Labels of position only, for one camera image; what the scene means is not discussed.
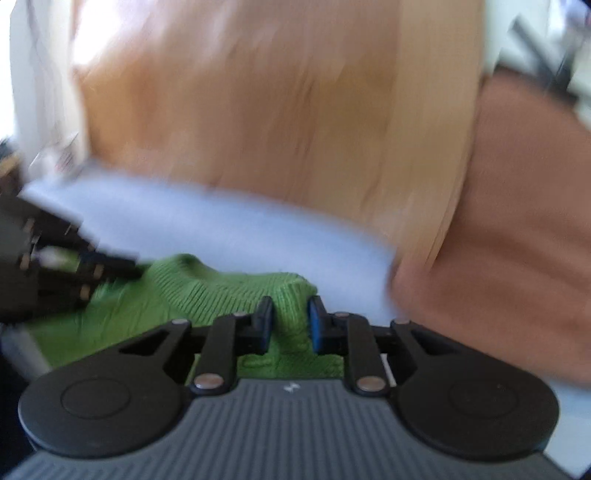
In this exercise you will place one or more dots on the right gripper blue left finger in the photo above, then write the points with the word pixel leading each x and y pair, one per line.
pixel 220 345

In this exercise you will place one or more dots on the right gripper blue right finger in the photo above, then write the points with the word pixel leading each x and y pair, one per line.
pixel 350 336

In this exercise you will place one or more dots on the green navy white knit sweater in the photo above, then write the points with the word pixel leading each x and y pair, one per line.
pixel 182 287

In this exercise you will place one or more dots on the blue striped bed sheet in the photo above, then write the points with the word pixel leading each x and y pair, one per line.
pixel 153 219

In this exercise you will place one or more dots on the brown leather cushion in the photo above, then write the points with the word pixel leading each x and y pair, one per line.
pixel 512 278

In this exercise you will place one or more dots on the wooden headboard panel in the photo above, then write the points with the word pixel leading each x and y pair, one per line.
pixel 363 110

